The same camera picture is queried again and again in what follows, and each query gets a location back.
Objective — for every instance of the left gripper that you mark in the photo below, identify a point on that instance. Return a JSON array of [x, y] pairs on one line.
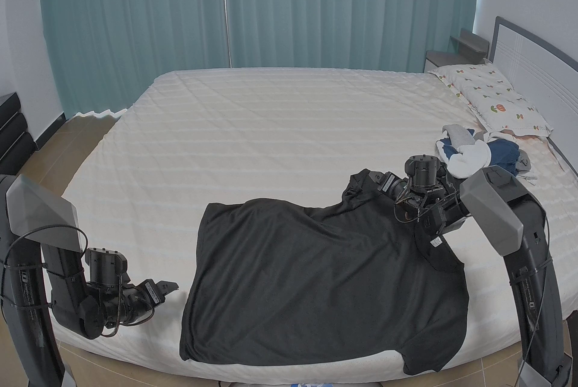
[[151, 295]]

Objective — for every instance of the black T-shirt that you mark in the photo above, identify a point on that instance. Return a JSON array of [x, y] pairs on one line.
[[316, 277]]

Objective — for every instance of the pile of clothes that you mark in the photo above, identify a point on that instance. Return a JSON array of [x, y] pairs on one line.
[[469, 157]]

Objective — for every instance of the grey bedside table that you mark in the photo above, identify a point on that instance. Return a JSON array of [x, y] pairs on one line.
[[445, 59]]

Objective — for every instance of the black chest of drawers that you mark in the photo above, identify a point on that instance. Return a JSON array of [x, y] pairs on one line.
[[13, 132]]

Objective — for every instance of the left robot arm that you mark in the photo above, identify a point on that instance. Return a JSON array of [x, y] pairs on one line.
[[40, 213]]

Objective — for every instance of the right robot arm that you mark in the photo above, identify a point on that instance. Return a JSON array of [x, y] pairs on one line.
[[492, 213]]

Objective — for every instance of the bed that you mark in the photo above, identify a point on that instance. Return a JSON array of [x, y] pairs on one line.
[[271, 128]]

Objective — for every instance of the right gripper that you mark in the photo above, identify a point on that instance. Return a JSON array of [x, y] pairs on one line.
[[387, 184]]

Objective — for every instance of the white printed pillow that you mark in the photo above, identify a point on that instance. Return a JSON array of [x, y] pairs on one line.
[[496, 98]]

